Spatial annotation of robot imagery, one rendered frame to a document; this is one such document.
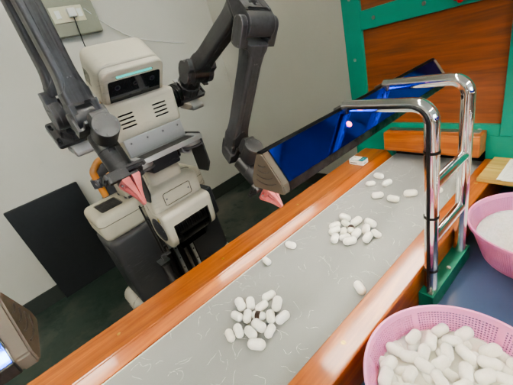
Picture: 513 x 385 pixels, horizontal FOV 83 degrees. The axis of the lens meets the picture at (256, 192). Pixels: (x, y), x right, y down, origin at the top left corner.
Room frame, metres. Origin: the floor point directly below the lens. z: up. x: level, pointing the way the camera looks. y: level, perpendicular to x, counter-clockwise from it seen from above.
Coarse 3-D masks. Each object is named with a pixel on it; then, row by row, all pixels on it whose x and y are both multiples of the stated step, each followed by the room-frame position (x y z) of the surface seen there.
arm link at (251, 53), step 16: (240, 16) 0.76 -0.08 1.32; (240, 32) 0.76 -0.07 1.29; (240, 48) 0.81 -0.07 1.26; (256, 48) 0.79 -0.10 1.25; (240, 64) 0.83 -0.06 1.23; (256, 64) 0.81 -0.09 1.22; (240, 80) 0.83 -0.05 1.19; (256, 80) 0.83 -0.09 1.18; (240, 96) 0.84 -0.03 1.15; (240, 112) 0.85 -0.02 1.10; (240, 128) 0.88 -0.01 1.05; (224, 144) 0.93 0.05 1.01
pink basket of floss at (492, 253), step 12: (504, 192) 0.59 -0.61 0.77; (480, 204) 0.58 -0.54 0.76; (492, 204) 0.58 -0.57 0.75; (504, 204) 0.58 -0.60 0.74; (468, 216) 0.54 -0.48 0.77; (480, 216) 0.57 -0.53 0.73; (480, 240) 0.48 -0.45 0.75; (492, 252) 0.45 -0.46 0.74; (504, 252) 0.42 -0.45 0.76; (492, 264) 0.46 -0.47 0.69; (504, 264) 0.43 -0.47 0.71
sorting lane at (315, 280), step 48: (384, 192) 0.79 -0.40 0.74; (288, 240) 0.70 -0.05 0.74; (384, 240) 0.58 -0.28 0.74; (240, 288) 0.56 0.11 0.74; (288, 288) 0.52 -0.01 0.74; (336, 288) 0.48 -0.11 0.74; (192, 336) 0.46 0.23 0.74; (288, 336) 0.39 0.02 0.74; (144, 384) 0.38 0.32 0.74; (192, 384) 0.35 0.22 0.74; (240, 384) 0.33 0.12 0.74
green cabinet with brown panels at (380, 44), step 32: (352, 0) 1.13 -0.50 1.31; (384, 0) 1.05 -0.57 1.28; (416, 0) 0.95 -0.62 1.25; (448, 0) 0.88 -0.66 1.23; (480, 0) 0.82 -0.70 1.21; (512, 0) 0.77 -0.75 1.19; (352, 32) 1.14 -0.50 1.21; (384, 32) 1.05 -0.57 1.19; (416, 32) 0.97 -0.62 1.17; (448, 32) 0.89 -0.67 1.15; (480, 32) 0.82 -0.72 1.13; (512, 32) 0.76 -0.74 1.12; (352, 64) 1.15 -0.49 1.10; (384, 64) 1.06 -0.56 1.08; (416, 64) 0.97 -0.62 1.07; (448, 64) 0.89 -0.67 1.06; (480, 64) 0.82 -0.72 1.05; (512, 64) 0.75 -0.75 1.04; (352, 96) 1.17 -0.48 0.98; (448, 96) 0.89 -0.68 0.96; (480, 96) 0.81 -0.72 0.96; (512, 96) 0.74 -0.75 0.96; (384, 128) 1.06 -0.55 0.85; (448, 128) 0.87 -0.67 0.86; (480, 128) 0.80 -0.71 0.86; (512, 128) 0.73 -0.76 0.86
